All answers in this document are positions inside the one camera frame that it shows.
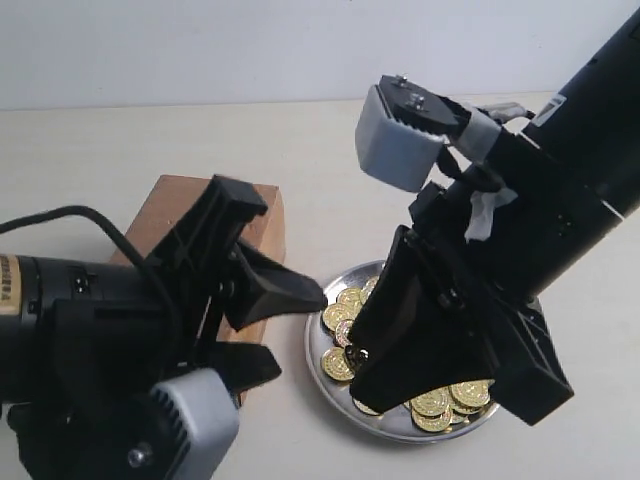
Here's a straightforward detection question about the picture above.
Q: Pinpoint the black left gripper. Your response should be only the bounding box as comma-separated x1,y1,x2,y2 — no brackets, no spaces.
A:
9,176,325,479

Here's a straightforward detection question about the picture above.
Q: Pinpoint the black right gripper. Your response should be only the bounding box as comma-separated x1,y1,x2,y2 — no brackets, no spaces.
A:
349,184,574,425

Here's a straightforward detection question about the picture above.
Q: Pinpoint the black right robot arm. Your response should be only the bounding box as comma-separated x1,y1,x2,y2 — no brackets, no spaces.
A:
349,15,639,425

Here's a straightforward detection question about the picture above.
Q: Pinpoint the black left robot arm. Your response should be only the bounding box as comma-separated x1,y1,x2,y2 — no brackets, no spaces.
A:
1,176,327,479

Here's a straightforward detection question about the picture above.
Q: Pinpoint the cardboard box with slot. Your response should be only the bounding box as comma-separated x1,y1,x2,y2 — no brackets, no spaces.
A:
107,174,287,406

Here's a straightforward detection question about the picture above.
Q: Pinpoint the gold coin left edge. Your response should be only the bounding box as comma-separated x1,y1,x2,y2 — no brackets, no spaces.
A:
322,303,355,332

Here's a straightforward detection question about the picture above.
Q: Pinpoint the gold coin lone left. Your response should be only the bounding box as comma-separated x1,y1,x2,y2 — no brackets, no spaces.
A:
320,347,354,383

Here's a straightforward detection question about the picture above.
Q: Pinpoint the round steel plate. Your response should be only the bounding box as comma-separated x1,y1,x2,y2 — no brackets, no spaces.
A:
304,258,501,441

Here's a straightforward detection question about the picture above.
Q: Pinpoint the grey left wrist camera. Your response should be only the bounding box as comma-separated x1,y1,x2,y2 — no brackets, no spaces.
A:
127,368,239,479

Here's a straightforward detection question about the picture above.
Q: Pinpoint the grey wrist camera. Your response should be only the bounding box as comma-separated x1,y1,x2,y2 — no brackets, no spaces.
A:
127,368,239,479
355,75,502,193

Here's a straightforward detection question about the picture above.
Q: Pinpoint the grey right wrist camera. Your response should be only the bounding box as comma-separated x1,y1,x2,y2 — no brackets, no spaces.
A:
355,75,502,193

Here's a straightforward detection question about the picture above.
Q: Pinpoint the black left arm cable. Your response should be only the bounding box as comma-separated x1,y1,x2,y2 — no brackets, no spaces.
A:
0,204,181,346

